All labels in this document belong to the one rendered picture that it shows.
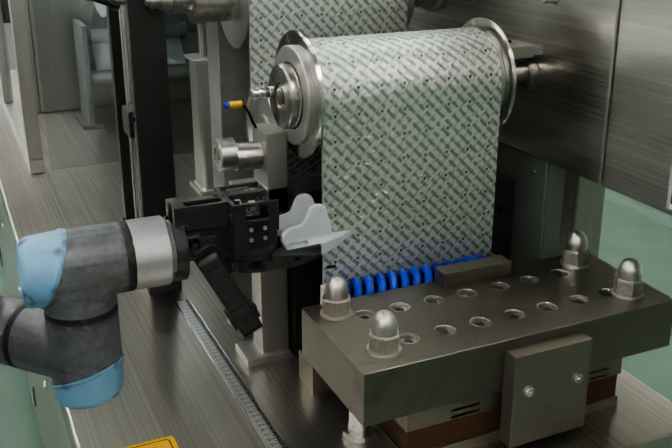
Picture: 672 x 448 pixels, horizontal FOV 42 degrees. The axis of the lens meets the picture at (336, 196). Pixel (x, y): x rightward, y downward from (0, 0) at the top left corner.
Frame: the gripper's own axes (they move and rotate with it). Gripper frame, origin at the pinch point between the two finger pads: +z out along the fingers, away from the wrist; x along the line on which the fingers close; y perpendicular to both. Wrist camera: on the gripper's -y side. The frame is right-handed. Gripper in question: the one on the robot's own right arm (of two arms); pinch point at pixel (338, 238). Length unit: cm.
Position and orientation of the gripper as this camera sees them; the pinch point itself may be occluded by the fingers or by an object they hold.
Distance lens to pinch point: 102.8
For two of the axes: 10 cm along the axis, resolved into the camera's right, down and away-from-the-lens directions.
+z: 9.1, -1.4, 3.9
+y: 0.0, -9.4, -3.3
